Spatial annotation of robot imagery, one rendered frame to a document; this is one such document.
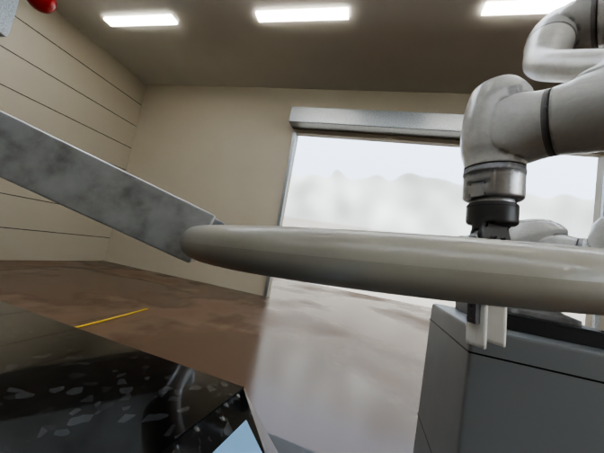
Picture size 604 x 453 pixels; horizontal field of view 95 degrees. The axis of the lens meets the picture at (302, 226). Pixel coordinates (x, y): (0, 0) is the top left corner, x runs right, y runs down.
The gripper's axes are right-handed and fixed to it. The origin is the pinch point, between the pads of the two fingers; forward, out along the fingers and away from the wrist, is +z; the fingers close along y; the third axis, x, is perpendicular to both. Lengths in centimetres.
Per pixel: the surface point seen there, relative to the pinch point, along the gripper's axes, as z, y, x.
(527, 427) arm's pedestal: 24.4, -27.1, -6.2
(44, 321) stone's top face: -2, 56, 1
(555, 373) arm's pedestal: 12.1, -31.4, -3.1
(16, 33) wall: -275, 280, -500
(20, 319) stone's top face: -2, 58, 1
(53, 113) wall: -190, 243, -556
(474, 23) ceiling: -305, -253, -177
